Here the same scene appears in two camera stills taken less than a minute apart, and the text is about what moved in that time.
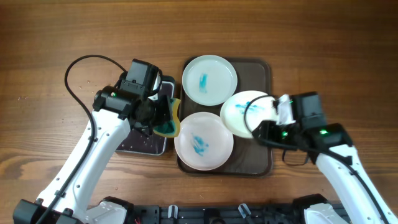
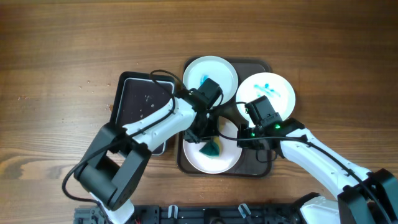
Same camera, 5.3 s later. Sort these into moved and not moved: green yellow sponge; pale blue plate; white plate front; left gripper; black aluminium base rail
Moved: white plate front; green yellow sponge; left gripper
Not moved: pale blue plate; black aluminium base rail
